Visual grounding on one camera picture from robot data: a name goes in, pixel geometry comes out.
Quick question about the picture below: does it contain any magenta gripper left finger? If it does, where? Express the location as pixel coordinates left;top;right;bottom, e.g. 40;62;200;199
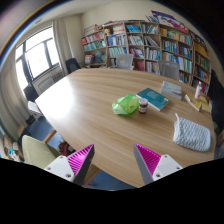
45;144;95;186

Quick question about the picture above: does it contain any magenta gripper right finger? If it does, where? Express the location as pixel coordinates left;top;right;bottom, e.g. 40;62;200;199
133;144;182;185

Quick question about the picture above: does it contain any white folded towel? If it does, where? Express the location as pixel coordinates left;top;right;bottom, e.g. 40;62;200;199
173;114;211;152

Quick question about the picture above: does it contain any green upholstered chair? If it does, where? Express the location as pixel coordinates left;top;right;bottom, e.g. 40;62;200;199
22;135;60;169

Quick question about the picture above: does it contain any small dark jar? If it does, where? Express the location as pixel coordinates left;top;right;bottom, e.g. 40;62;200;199
138;98;148;114

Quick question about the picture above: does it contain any teal hardcover book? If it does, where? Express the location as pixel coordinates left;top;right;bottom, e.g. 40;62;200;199
136;88;170;111

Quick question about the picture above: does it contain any green plastic bag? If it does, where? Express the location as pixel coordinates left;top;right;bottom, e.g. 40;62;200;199
112;94;139;115

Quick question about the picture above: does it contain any yellow book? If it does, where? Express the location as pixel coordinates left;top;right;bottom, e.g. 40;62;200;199
185;94;202;111

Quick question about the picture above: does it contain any grey white book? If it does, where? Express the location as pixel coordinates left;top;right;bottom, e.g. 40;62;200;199
160;81;182;100

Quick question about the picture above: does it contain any black chair near window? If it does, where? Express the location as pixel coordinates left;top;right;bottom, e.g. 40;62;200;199
24;86;38;102

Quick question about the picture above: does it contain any white plastic bottle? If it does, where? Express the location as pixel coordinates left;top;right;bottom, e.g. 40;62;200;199
194;81;202;100

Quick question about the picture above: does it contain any white radiator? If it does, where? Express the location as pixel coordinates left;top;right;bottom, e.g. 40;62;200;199
37;72;63;93

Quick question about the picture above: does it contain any grey office chair right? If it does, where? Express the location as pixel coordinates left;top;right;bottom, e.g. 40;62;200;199
158;60;179;80

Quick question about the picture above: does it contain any grey office chair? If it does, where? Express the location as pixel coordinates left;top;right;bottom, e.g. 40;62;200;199
116;54;133;70
158;60;179;80

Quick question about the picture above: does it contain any dark blue office chair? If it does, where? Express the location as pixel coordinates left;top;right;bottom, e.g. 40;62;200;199
66;58;80;73

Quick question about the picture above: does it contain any grey office chair left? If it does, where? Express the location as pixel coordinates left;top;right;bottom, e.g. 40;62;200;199
116;54;133;70

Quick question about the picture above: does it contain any wooden bookshelf with books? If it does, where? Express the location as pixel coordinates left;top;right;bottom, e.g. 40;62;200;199
81;20;211;95

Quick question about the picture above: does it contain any beige curtain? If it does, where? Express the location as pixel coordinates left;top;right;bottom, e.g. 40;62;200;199
53;19;72;75

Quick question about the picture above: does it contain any window with dark frame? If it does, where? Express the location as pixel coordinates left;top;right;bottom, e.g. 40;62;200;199
15;27;59;92

